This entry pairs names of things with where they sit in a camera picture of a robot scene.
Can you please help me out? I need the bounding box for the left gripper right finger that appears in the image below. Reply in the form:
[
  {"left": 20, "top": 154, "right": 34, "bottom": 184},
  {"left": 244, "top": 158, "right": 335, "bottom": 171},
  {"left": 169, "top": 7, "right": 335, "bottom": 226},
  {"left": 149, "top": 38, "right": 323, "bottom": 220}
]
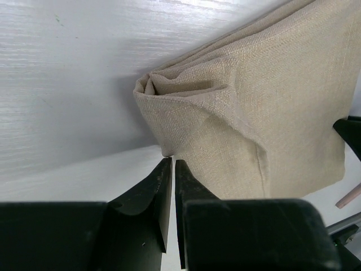
[{"left": 175, "top": 160, "right": 341, "bottom": 270}]

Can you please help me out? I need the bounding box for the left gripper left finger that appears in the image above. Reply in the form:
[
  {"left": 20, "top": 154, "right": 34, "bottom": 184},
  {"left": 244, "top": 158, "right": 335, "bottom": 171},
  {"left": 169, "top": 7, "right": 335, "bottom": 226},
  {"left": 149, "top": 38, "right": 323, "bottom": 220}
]
[{"left": 1, "top": 158, "right": 173, "bottom": 270}]

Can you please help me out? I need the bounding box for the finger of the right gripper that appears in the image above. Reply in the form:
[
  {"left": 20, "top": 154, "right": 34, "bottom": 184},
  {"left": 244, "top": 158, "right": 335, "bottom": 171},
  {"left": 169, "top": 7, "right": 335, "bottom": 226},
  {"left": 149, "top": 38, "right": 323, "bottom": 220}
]
[{"left": 333, "top": 116, "right": 361, "bottom": 160}]

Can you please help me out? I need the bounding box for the pink handled fork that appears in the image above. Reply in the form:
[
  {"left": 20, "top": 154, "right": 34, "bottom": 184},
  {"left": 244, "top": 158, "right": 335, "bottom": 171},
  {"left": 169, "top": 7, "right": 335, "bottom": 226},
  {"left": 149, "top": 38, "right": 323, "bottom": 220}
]
[{"left": 335, "top": 183, "right": 361, "bottom": 209}]

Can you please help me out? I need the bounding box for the beige cloth napkin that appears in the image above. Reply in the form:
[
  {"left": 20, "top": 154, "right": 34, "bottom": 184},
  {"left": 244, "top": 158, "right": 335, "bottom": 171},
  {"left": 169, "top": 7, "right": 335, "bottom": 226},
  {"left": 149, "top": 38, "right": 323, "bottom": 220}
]
[{"left": 133, "top": 1, "right": 360, "bottom": 199}]

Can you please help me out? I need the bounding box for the aluminium front rail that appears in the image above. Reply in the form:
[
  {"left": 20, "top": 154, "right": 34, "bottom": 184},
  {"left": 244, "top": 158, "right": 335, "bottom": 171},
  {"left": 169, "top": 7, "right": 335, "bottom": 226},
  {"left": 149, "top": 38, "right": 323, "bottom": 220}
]
[{"left": 327, "top": 213, "right": 360, "bottom": 259}]

